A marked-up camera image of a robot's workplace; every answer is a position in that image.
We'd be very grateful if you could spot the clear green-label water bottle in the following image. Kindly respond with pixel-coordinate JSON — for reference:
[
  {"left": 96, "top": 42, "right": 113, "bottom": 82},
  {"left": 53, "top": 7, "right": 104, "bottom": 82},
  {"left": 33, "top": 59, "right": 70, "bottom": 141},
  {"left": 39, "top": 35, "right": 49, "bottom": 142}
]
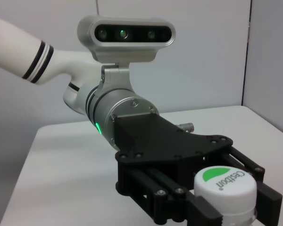
[{"left": 193, "top": 166, "right": 259, "bottom": 226}]

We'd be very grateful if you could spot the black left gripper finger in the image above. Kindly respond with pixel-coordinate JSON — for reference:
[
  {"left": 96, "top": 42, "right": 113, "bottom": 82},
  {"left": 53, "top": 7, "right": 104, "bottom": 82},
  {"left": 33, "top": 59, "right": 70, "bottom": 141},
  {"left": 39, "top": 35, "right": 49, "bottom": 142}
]
[{"left": 223, "top": 147, "right": 283, "bottom": 224}]

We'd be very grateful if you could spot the silver left wrist socket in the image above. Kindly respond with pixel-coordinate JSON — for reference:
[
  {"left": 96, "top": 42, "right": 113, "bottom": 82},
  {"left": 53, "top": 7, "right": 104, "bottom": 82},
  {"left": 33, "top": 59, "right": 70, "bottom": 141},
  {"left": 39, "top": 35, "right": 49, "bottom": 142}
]
[{"left": 176, "top": 121, "right": 195, "bottom": 133}]

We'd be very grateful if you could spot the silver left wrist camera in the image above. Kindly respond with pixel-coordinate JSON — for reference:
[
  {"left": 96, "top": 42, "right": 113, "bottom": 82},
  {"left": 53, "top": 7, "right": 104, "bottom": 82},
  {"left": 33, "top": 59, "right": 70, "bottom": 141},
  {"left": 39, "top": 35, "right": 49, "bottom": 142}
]
[{"left": 77, "top": 15, "right": 176, "bottom": 95}]

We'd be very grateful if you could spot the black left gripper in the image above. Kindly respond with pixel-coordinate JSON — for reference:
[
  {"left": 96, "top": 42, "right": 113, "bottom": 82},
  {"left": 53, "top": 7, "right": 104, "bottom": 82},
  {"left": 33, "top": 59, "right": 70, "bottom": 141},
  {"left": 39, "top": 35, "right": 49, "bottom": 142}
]
[{"left": 113, "top": 113, "right": 234, "bottom": 226}]

